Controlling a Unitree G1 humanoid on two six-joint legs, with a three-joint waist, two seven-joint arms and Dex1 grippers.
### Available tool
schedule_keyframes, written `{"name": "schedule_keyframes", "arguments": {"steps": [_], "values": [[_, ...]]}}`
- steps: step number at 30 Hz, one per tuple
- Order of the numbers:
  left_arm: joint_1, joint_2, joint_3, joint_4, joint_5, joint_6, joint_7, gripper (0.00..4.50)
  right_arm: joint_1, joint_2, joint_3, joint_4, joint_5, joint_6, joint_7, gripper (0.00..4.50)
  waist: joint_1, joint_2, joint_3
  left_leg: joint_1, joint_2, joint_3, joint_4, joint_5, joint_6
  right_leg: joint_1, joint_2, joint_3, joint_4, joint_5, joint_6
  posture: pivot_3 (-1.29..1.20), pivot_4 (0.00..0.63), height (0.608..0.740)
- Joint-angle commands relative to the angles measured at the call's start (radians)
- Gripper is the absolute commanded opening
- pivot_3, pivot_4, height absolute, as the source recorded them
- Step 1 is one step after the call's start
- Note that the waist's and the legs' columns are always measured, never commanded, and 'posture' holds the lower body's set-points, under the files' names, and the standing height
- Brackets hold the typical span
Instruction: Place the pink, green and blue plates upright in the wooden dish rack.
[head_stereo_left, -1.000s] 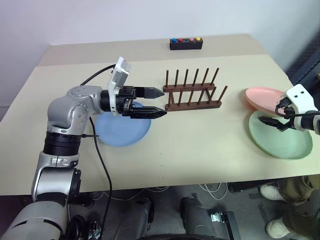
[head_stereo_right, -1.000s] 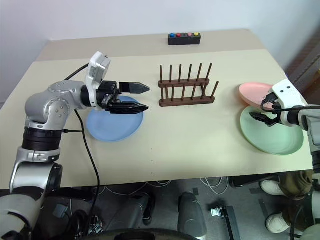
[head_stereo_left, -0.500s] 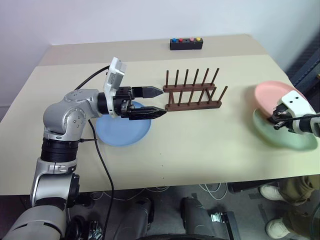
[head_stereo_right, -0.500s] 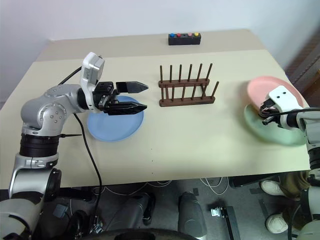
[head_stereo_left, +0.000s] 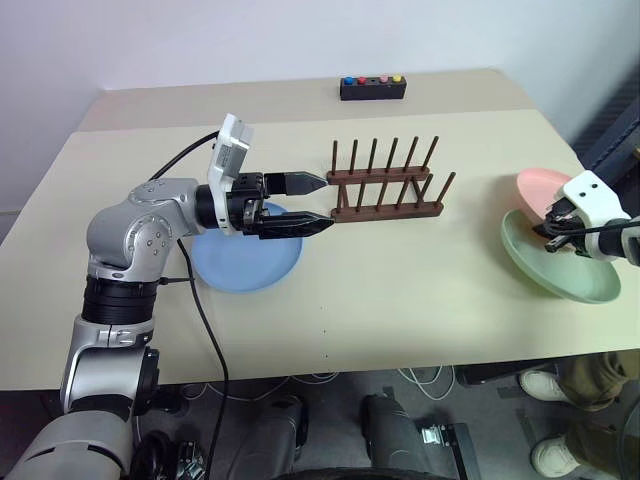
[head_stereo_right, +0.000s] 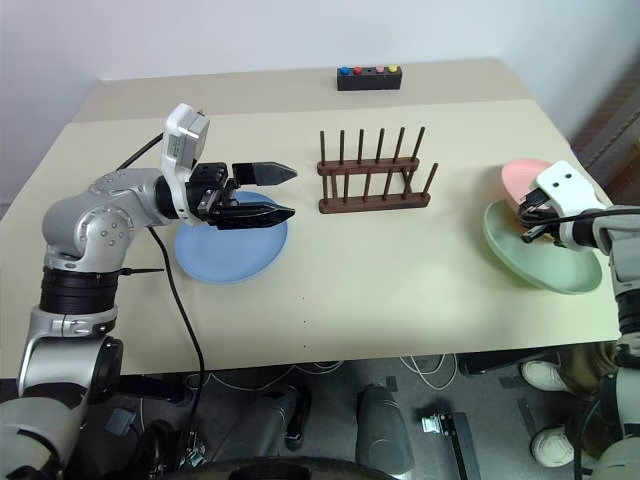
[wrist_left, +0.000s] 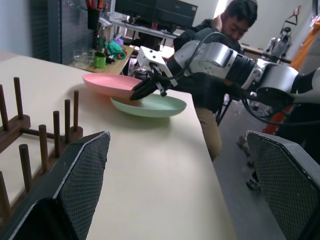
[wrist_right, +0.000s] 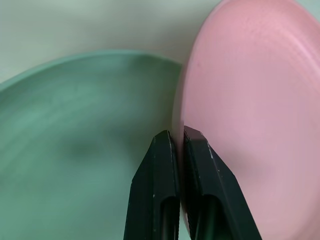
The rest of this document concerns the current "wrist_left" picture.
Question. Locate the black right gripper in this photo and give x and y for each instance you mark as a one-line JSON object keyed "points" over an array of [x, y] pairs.
{"points": [[163, 81]]}

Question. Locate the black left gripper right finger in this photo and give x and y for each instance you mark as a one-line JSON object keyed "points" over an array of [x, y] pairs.
{"points": [[280, 180]]}

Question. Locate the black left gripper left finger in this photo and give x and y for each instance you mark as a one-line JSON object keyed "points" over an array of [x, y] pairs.
{"points": [[75, 175]]}

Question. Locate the pink plate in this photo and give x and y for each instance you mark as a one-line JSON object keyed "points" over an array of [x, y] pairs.
{"points": [[110, 83]]}

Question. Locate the wooden dish rack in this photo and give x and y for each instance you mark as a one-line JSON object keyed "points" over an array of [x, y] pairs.
{"points": [[15, 125]]}

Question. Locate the green plate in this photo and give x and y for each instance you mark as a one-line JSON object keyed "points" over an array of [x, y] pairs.
{"points": [[160, 106]]}

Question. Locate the wooden side table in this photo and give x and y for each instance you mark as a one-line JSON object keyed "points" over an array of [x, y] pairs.
{"points": [[117, 63]]}

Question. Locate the green cloth heap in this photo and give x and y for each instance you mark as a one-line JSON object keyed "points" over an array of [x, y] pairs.
{"points": [[113, 47]]}

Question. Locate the green mug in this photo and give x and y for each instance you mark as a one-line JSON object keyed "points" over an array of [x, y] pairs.
{"points": [[99, 61]]}

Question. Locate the white background desk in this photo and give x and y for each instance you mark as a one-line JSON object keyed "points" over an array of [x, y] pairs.
{"points": [[145, 28]]}

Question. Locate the black robot torso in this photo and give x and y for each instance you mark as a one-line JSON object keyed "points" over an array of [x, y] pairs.
{"points": [[303, 120]]}

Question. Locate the clear glass containers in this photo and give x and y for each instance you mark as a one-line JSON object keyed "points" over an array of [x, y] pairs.
{"points": [[82, 56]]}

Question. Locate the black computer monitor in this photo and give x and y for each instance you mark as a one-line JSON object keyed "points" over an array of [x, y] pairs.
{"points": [[160, 10]]}

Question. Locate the black tool holder cup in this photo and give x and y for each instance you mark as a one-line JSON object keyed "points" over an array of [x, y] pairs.
{"points": [[93, 17]]}

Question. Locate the person in dark jacket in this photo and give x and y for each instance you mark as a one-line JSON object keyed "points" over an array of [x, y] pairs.
{"points": [[240, 17]]}

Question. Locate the background silver robot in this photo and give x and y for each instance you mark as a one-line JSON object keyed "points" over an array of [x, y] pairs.
{"points": [[281, 42]]}

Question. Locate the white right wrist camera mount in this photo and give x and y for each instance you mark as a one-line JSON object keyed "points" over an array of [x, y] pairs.
{"points": [[150, 58]]}

